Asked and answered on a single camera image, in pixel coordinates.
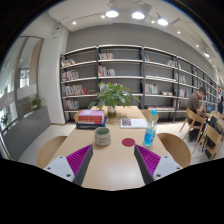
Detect green potted plant on table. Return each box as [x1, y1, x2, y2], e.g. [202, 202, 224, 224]
[88, 82, 140, 118]

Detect pink and red top books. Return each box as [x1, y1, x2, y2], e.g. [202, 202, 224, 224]
[78, 110, 104, 124]

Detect clear water bottle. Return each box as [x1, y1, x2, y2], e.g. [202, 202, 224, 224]
[144, 110, 157, 146]

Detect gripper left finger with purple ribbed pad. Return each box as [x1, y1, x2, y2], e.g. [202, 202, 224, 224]
[44, 145, 93, 186]

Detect green ceramic mug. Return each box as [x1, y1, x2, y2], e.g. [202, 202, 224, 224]
[94, 127, 111, 146]

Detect wooden chair front left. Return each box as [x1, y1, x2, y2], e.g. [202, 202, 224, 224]
[37, 136, 66, 168]

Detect laptop on right table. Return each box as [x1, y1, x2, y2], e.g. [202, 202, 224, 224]
[206, 104, 214, 113]

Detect wooden chair far left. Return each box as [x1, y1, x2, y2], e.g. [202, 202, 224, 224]
[74, 111, 81, 122]

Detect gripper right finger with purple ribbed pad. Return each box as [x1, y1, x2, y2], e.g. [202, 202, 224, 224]
[134, 145, 182, 184]

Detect wooden chair front right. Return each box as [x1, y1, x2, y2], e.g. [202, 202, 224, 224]
[158, 133, 191, 168]

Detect wooden folding chair behind man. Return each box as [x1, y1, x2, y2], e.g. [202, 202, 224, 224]
[184, 109, 206, 141]

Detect open magazine on table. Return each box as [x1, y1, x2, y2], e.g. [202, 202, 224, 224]
[120, 118, 147, 128]

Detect large grey bookshelf with books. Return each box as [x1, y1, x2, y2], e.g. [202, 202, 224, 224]
[60, 45, 219, 122]

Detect wooden chair far right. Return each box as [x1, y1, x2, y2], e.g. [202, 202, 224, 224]
[141, 109, 159, 121]

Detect seated man in brown shirt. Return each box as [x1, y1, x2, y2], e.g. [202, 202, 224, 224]
[187, 87, 206, 141]

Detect wooden folding chair near right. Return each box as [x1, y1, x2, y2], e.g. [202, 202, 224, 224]
[200, 125, 222, 160]

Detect potted plant by window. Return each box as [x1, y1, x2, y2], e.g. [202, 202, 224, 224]
[30, 94, 45, 111]

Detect dark red round coaster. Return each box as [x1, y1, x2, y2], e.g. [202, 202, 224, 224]
[122, 138, 135, 147]

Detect dark blue bottom book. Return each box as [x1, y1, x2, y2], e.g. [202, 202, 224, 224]
[76, 117, 107, 130]

